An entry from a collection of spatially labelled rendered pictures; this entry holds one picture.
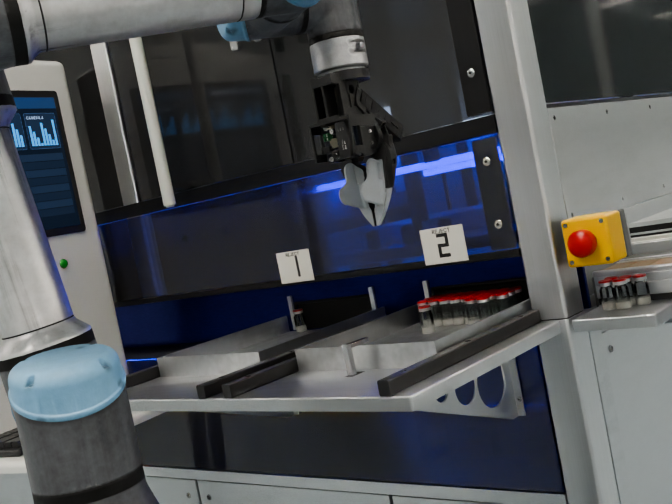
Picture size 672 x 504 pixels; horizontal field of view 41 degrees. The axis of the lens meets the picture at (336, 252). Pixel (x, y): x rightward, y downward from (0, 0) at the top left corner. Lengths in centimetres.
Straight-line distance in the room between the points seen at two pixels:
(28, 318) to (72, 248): 92
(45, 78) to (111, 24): 105
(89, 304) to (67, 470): 108
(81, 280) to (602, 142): 111
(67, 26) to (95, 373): 36
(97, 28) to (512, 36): 65
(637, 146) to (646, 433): 52
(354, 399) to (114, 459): 32
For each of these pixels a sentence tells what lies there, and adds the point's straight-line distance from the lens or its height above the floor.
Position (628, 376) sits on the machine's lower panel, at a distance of 160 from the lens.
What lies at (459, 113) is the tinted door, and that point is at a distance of 145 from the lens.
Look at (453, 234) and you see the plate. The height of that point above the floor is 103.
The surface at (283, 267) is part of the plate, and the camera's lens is 171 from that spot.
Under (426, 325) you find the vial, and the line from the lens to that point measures 148.
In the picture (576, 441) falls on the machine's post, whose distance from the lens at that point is 146.
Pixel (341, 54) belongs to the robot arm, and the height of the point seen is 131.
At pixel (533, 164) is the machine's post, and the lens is 139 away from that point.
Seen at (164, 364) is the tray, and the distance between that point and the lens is 162.
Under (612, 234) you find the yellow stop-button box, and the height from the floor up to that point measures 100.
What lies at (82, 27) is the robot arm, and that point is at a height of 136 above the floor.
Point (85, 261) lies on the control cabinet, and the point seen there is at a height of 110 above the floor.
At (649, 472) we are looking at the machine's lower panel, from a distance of 166.
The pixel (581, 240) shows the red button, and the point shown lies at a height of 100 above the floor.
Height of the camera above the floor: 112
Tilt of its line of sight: 3 degrees down
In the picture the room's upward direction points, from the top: 11 degrees counter-clockwise
